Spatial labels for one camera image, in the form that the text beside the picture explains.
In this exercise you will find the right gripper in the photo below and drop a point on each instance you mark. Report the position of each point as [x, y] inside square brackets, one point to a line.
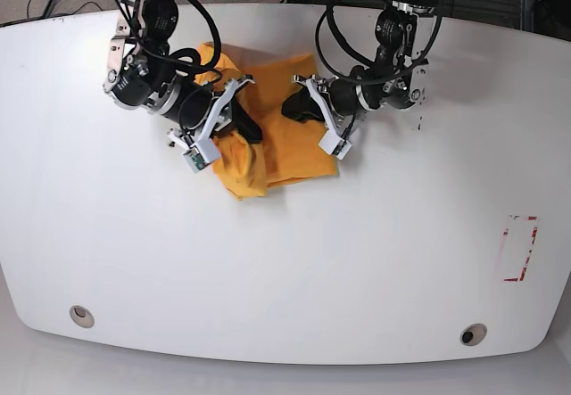
[200, 112]

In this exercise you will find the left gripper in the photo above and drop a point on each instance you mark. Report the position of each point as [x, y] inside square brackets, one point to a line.
[342, 106]

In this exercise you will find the orange yellow t-shirt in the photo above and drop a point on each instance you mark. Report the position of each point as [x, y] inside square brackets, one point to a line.
[289, 151]

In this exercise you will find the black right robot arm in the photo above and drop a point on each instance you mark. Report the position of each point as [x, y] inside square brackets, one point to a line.
[142, 34]

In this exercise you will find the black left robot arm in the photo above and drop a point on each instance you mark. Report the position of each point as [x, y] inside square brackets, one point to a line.
[405, 31]

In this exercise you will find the left table grommet hole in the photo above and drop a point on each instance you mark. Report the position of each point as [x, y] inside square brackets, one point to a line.
[82, 317]

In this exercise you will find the table grommet hole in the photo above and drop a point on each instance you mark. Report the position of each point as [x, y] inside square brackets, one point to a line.
[473, 335]
[82, 317]

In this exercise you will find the red tape marker rectangle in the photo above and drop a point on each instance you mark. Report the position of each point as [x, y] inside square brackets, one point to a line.
[516, 247]

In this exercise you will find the right table grommet hole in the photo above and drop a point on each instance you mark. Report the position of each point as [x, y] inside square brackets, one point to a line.
[473, 335]

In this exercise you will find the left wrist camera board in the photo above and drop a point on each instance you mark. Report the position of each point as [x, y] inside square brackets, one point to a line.
[332, 144]

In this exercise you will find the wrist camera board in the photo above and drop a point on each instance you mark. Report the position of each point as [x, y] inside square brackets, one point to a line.
[332, 144]
[200, 155]

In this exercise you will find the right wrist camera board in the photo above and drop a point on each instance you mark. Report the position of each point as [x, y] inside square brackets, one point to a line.
[200, 155]

